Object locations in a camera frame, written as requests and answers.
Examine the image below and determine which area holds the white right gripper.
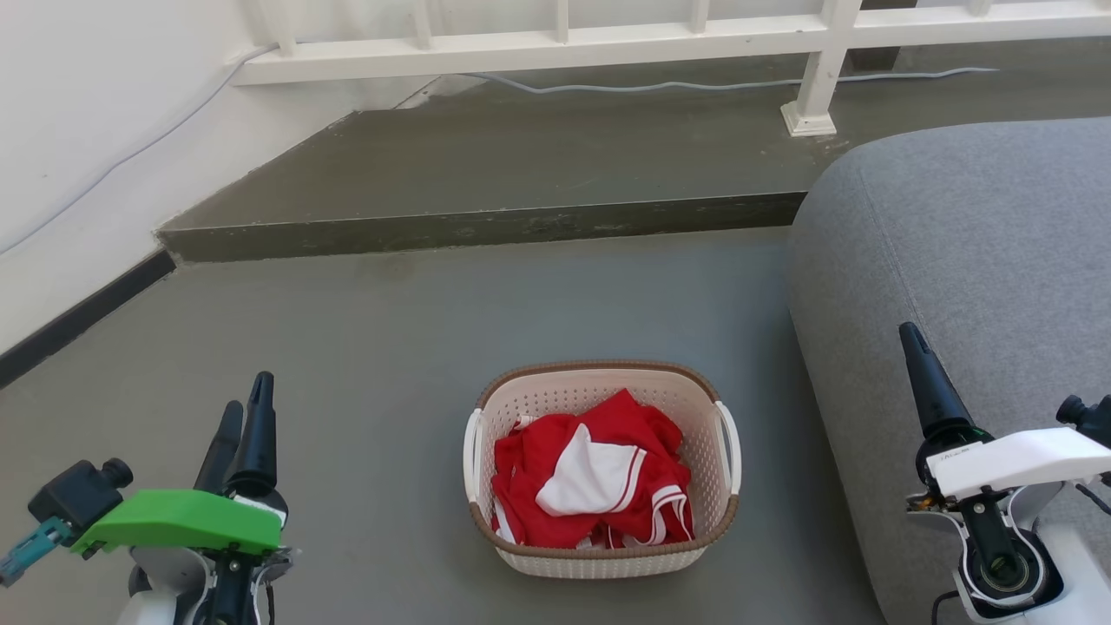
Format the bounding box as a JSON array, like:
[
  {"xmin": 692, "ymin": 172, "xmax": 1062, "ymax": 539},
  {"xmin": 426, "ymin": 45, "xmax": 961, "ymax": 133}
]
[{"xmin": 898, "ymin": 322, "xmax": 1111, "ymax": 515}]

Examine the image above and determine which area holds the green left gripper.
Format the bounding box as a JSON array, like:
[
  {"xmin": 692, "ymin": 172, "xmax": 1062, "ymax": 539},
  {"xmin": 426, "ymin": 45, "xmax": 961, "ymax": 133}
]
[{"xmin": 71, "ymin": 372, "xmax": 294, "ymax": 576}]

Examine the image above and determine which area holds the cream perforated plastic laundry basket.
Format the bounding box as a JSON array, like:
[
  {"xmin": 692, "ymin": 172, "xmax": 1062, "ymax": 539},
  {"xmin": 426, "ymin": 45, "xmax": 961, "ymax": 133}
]
[{"xmin": 463, "ymin": 360, "xmax": 743, "ymax": 580}]

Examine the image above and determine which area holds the grey fabric sofa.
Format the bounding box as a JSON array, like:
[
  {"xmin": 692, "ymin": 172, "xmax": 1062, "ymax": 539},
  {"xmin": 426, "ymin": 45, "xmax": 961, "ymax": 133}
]
[{"xmin": 787, "ymin": 117, "xmax": 1111, "ymax": 625}]

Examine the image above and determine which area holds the black baseboard strip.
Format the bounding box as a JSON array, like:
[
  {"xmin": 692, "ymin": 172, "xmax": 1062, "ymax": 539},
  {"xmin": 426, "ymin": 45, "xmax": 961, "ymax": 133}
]
[{"xmin": 0, "ymin": 249, "xmax": 177, "ymax": 390}]

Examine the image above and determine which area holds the red and white garment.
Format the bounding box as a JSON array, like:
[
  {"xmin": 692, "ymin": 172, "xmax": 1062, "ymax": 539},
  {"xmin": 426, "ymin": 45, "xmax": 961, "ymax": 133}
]
[{"xmin": 490, "ymin": 388, "xmax": 695, "ymax": 551}]

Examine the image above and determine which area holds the raised concrete step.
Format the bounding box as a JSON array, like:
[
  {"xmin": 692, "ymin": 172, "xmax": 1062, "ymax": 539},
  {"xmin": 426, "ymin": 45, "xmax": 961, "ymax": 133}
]
[{"xmin": 156, "ymin": 39, "xmax": 1111, "ymax": 265}]

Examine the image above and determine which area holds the white metal railing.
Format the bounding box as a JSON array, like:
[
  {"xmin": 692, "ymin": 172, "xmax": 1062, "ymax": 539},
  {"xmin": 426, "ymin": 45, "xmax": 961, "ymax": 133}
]
[{"xmin": 230, "ymin": 0, "xmax": 1111, "ymax": 138}]

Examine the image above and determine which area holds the teal cable connector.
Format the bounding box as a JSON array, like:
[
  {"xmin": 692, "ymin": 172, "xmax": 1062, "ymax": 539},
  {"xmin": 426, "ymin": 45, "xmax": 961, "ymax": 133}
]
[{"xmin": 0, "ymin": 516, "xmax": 74, "ymax": 588}]

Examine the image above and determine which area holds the white wall cable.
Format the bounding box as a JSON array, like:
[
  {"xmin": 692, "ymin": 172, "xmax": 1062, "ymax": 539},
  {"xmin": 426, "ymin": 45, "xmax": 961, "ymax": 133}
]
[{"xmin": 0, "ymin": 43, "xmax": 279, "ymax": 258}]

